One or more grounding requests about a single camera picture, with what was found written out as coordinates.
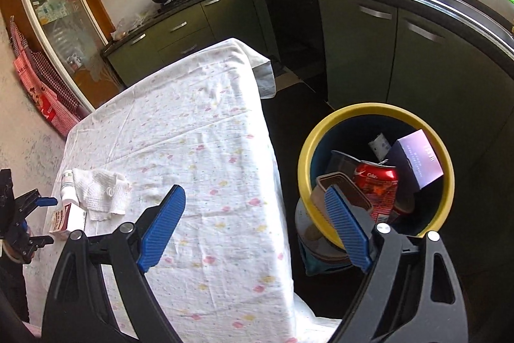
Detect green sink cabinets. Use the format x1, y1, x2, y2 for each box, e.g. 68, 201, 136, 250
317, 0, 514, 175

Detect clear plastic bag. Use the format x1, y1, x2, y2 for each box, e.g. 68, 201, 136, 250
112, 15, 149, 40

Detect white towel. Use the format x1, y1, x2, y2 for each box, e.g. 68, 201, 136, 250
72, 168, 131, 221

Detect white plastic bottle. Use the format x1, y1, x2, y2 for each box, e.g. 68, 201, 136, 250
60, 169, 78, 203

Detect yellow rimmed trash bin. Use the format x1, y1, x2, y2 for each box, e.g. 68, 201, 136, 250
295, 103, 456, 277

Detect purple cardboard box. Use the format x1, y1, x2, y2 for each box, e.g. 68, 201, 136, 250
387, 129, 444, 213

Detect green lower kitchen cabinets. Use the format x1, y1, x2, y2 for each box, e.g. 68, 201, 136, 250
102, 0, 278, 86

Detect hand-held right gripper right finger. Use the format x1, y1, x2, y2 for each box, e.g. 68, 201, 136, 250
323, 184, 470, 343

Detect silver and blue wrapper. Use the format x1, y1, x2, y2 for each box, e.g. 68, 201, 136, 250
368, 132, 392, 161

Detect red and white milk carton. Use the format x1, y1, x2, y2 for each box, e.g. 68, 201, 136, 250
49, 202, 87, 237

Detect glass sliding door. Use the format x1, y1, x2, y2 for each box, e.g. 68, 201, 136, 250
14, 0, 125, 106

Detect red checked apron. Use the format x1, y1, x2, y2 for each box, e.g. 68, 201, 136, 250
9, 19, 45, 86
12, 46, 81, 137

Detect red soda can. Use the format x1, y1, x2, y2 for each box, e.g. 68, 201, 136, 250
352, 160, 416, 223

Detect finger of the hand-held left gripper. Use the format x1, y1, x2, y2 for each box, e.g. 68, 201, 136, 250
9, 222, 55, 264
15, 188, 58, 216

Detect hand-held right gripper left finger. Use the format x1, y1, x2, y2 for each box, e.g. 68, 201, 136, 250
41, 184, 186, 343

